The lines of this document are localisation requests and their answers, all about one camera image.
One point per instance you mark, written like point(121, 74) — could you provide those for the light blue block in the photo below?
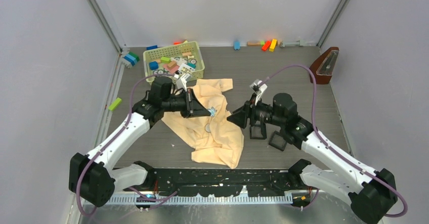
point(236, 45)

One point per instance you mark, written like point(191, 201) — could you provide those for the brown wooden metronome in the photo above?
point(322, 67)

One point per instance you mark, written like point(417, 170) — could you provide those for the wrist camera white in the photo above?
point(181, 81)
point(259, 88)

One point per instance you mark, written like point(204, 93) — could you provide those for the black square box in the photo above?
point(258, 131)
point(277, 141)

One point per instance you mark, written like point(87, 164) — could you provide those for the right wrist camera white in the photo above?
point(259, 88)

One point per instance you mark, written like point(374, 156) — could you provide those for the pink block in basket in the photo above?
point(171, 68)

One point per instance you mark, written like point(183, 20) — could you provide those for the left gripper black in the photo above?
point(192, 107)

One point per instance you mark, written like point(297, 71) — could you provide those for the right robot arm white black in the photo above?
point(369, 192)

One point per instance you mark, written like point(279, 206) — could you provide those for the blue cube in basket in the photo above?
point(153, 65)

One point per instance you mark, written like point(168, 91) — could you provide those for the peach cloth garment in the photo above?
point(224, 144)

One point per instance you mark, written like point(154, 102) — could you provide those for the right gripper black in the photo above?
point(240, 117)

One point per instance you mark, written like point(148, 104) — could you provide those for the lime green block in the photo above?
point(114, 104)

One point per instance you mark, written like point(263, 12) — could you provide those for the yellow block by wall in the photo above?
point(273, 45)

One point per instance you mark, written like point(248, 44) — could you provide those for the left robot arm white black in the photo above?
point(92, 176)

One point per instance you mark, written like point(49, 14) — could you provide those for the tan wooden block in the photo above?
point(254, 43)

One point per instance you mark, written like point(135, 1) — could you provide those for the orange red block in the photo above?
point(266, 45)

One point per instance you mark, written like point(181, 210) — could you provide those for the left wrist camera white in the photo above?
point(181, 81)

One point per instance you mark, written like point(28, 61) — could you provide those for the blue green stacked blocks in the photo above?
point(130, 59)

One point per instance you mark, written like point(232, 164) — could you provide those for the blue block behind basket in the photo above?
point(152, 47)

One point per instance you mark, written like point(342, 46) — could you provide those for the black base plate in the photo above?
point(221, 182)

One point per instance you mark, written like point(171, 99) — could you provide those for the green plastic basket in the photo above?
point(187, 55)

